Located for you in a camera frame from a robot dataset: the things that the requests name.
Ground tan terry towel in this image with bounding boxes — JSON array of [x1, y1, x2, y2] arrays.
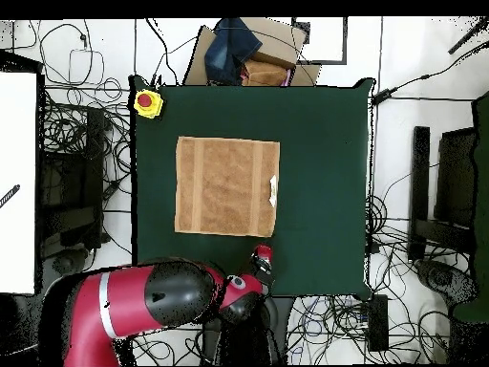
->
[[174, 136, 282, 238]]

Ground yellow emergency stop button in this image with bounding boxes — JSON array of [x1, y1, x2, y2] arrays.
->
[[133, 88, 164, 119]]

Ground dark green table cloth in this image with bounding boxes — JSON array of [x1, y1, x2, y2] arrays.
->
[[128, 75, 376, 300]]

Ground black power strip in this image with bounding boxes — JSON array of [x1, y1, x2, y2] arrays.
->
[[366, 293, 390, 353]]

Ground black metal stand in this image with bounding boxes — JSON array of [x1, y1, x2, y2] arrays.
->
[[407, 125, 478, 263], [37, 106, 106, 257]]

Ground grey stand foot black knob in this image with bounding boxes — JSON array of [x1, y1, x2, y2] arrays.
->
[[415, 259, 478, 307], [39, 248, 91, 307]]

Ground brown folded towel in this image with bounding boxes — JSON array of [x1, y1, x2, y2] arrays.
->
[[241, 58, 293, 87]]

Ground blue denim jeans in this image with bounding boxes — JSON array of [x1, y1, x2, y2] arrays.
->
[[203, 17, 264, 85]]

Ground brown cardboard box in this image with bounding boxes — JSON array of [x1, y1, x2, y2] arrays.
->
[[182, 16, 323, 87]]

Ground green covered side table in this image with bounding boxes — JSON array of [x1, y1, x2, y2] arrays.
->
[[452, 91, 489, 324]]

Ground white board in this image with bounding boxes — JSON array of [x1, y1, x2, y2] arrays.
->
[[0, 70, 39, 295]]

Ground striped black rod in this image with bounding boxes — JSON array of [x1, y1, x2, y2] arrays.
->
[[0, 183, 21, 209]]

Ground black tripod rod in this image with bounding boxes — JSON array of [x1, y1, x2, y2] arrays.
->
[[448, 16, 489, 54]]

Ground black cable tangle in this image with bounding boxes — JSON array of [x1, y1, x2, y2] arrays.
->
[[286, 190, 475, 364], [37, 20, 133, 261]]

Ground black square floor frame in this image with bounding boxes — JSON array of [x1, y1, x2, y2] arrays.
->
[[291, 16, 349, 65]]

